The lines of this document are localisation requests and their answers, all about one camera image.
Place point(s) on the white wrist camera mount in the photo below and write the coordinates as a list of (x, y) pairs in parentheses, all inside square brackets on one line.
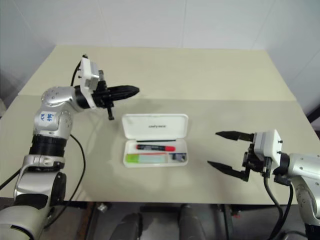
[(87, 72), (268, 145)]

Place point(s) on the white hinged pencil case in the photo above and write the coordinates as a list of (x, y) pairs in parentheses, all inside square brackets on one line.
[(155, 125)]

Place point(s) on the dark object beside table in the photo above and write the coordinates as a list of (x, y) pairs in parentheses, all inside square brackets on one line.
[(315, 112)]

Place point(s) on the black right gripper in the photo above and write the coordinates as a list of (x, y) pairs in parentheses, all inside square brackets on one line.
[(255, 163)]

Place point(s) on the small metal bracket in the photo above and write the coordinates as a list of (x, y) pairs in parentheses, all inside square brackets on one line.
[(102, 207)]

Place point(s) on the red capped black marker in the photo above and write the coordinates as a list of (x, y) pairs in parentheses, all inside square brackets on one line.
[(155, 147)]

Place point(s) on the green and teal eraser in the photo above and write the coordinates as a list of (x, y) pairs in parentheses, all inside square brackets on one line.
[(145, 159)]

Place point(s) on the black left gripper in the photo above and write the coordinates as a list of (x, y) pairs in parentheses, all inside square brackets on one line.
[(103, 96)]

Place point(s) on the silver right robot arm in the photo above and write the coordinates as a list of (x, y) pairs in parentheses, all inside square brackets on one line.
[(305, 165)]

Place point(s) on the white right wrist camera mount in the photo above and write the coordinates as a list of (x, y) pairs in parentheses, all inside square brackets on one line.
[(268, 145)]

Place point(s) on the black table frame bar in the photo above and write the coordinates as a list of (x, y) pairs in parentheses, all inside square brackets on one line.
[(75, 205)]

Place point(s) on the white handwritten label sticker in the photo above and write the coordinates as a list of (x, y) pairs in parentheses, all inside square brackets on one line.
[(47, 117)]

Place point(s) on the small purple grey sharpener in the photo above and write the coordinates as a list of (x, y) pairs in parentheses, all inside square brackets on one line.
[(178, 157)]

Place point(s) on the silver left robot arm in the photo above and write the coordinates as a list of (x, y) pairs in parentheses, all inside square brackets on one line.
[(55, 96)]

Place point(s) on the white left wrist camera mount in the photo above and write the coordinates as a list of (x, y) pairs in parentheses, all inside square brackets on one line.
[(87, 72)]

